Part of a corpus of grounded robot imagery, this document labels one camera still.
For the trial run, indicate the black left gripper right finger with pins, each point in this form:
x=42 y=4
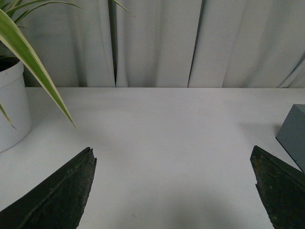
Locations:
x=281 y=188

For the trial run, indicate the green striped plant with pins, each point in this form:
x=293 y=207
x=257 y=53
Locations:
x=11 y=13

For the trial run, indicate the gray box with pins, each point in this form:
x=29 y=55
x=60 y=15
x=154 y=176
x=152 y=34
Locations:
x=291 y=135

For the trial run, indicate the white plant pot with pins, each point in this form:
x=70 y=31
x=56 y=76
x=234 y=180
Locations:
x=13 y=98

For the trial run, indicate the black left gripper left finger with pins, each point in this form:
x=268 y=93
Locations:
x=59 y=201

